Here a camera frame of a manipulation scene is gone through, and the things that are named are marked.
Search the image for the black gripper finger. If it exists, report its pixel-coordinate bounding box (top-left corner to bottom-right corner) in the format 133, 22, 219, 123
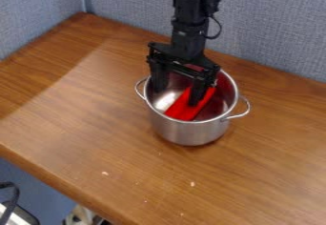
188, 77, 215, 107
149, 60, 169, 92

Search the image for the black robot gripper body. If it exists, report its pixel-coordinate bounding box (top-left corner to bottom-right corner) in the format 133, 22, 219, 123
147, 22, 220, 80

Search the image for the red rectangular block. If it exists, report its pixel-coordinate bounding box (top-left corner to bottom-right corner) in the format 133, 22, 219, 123
164, 88, 216, 121

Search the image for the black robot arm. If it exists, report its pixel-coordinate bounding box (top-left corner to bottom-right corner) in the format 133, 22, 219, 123
147, 0, 220, 106

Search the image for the stainless steel pot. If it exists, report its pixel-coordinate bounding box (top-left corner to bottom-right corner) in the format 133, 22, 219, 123
133, 71, 251, 146

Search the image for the white object below table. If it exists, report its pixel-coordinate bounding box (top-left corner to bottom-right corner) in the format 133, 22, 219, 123
61, 205, 112, 225

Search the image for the black and grey corner object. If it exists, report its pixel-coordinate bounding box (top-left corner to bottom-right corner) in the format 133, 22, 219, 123
0, 203, 41, 225

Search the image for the black cable loop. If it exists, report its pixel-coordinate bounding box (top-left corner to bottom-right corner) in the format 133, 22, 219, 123
0, 181, 21, 225

